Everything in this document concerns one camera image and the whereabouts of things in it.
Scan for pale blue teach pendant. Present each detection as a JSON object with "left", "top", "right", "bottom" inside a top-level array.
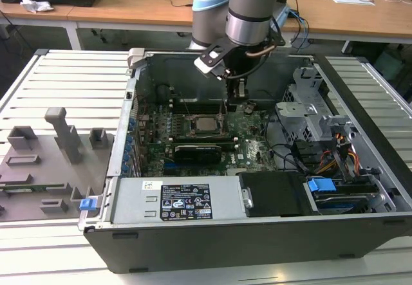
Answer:
[{"left": 273, "top": 5, "right": 290, "bottom": 29}]

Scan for blue expansion slot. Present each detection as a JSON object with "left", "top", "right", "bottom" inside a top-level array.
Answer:
[{"left": 163, "top": 160, "right": 181, "bottom": 175}]

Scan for grey case latch handle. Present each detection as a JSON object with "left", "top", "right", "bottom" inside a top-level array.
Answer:
[{"left": 127, "top": 47, "right": 147, "bottom": 70}]

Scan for metal socket cover frame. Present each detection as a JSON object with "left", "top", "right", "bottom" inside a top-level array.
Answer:
[{"left": 218, "top": 103, "right": 228, "bottom": 129}]

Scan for grey metal drive cage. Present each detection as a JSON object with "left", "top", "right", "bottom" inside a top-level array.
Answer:
[{"left": 275, "top": 66, "right": 358, "bottom": 157}]

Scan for blue case latch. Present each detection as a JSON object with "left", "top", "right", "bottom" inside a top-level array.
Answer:
[{"left": 79, "top": 197, "right": 97, "bottom": 212}]

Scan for silver CPU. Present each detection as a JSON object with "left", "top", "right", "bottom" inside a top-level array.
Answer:
[{"left": 196, "top": 116, "right": 218, "bottom": 132}]

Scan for white crumpled paper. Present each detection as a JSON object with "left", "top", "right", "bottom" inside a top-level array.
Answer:
[{"left": 19, "top": 0, "right": 55, "bottom": 13}]

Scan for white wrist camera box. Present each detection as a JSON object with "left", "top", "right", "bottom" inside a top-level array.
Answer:
[{"left": 193, "top": 42, "right": 227, "bottom": 80}]

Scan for thin dark wire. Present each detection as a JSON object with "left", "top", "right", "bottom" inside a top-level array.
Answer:
[{"left": 249, "top": 89, "right": 281, "bottom": 109}]

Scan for white paper sheet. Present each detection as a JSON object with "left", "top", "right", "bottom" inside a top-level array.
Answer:
[{"left": 331, "top": 0, "right": 376, "bottom": 6}]

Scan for black grey PC case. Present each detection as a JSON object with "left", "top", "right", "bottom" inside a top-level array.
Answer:
[{"left": 79, "top": 47, "right": 412, "bottom": 275}]

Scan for green RAM stick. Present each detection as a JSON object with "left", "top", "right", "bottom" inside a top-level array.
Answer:
[{"left": 0, "top": 184, "right": 65, "bottom": 192}]

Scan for blue cable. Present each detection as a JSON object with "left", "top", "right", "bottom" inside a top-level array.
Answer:
[{"left": 288, "top": 8, "right": 310, "bottom": 43}]

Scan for black graphics card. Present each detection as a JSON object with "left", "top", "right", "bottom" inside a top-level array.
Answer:
[{"left": 173, "top": 143, "right": 223, "bottom": 165}]

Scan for green motherboard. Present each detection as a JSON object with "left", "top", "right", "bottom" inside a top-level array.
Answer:
[{"left": 135, "top": 103, "right": 281, "bottom": 178}]

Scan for black rating label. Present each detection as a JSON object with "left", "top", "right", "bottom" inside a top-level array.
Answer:
[{"left": 160, "top": 183, "right": 213, "bottom": 220}]

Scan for black plastic shroud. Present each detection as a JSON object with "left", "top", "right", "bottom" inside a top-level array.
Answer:
[{"left": 239, "top": 171, "right": 319, "bottom": 218}]

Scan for grey parts rack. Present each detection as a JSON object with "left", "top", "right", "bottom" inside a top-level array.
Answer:
[{"left": 0, "top": 106, "right": 117, "bottom": 223}]

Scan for black drive wire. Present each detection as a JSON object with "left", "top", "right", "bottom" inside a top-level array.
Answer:
[{"left": 265, "top": 109, "right": 310, "bottom": 173}]

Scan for wooden desk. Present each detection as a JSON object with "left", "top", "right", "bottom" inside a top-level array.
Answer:
[
  {"left": 69, "top": 0, "right": 412, "bottom": 54},
  {"left": 0, "top": 0, "right": 102, "bottom": 51}
]

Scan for hard disk in blue carrier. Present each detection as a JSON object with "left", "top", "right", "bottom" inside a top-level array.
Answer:
[{"left": 307, "top": 177, "right": 379, "bottom": 215}]

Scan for grey power supply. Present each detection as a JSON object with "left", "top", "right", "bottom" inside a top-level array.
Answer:
[{"left": 109, "top": 176, "right": 243, "bottom": 226}]

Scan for yellow red power wires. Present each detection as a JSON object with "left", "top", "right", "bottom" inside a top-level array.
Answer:
[{"left": 334, "top": 132, "right": 360, "bottom": 173}]

